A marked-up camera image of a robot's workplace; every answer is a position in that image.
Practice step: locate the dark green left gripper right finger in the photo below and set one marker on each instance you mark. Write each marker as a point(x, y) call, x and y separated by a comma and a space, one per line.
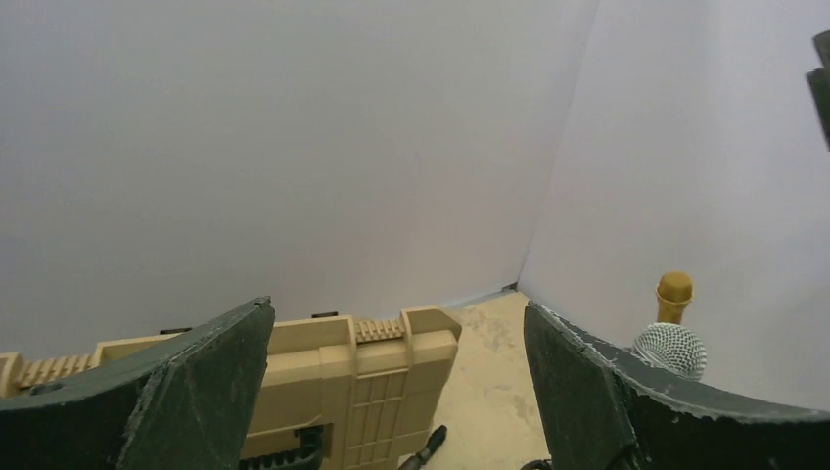
point(602, 407)

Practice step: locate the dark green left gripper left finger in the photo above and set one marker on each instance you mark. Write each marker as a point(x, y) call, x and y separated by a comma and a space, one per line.
point(184, 403)

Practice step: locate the silver mesh glitter microphone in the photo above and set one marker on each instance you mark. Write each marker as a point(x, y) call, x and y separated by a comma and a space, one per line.
point(674, 348)

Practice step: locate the gold microphone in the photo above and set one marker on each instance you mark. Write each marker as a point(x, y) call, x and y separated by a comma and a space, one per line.
point(674, 293)

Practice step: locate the black cylindrical adapter piece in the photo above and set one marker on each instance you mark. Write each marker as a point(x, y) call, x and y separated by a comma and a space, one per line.
point(420, 458)

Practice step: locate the black case carry handle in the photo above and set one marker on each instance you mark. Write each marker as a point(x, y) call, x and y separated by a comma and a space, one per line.
point(307, 455)

